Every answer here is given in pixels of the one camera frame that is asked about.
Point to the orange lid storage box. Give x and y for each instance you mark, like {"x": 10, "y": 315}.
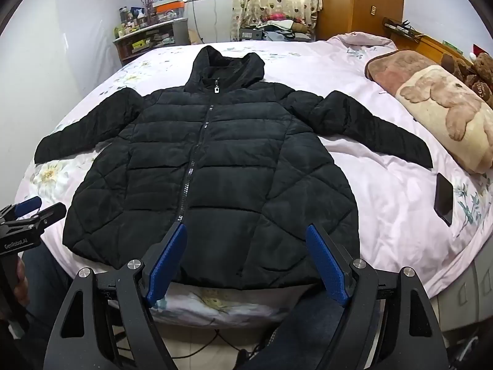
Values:
{"x": 168, "y": 9}

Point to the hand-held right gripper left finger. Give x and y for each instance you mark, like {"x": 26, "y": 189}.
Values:
{"x": 167, "y": 266}

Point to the person's left hand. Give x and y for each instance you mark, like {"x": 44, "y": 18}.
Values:
{"x": 22, "y": 283}

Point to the white cabinet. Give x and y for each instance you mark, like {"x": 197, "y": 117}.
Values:
{"x": 212, "y": 19}

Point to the wooden headboard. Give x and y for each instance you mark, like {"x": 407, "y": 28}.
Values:
{"x": 427, "y": 44}

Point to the wooden wardrobe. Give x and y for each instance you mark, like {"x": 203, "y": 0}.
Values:
{"x": 358, "y": 4}

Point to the dark brown plush toy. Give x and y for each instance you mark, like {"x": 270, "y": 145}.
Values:
{"x": 450, "y": 64}

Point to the black puffer jacket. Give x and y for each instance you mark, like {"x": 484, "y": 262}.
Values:
{"x": 231, "y": 162}

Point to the rolled bear print blanket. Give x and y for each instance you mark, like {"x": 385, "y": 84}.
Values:
{"x": 443, "y": 100}

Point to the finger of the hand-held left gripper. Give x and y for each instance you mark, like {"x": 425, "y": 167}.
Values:
{"x": 25, "y": 204}
{"x": 52, "y": 212}

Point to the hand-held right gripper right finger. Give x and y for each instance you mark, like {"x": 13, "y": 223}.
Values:
{"x": 327, "y": 266}

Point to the person's left leg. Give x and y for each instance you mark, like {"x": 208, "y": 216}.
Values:
{"x": 42, "y": 289}

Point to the pink floral duvet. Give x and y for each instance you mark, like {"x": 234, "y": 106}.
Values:
{"x": 366, "y": 208}

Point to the person's leg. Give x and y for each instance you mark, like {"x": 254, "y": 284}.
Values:
{"x": 304, "y": 339}
{"x": 42, "y": 289}

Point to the person's right leg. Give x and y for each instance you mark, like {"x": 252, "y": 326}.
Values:
{"x": 304, "y": 339}

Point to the grey bed base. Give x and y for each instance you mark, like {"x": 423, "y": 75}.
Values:
{"x": 466, "y": 293}

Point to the brown teddy bear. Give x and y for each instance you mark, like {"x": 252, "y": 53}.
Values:
{"x": 483, "y": 69}

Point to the black smartphone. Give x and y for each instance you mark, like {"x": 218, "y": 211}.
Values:
{"x": 443, "y": 200}

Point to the cluttered storage shelf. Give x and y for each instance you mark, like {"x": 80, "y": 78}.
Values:
{"x": 154, "y": 42}

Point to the pile of clothes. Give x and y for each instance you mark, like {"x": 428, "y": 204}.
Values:
{"x": 277, "y": 27}

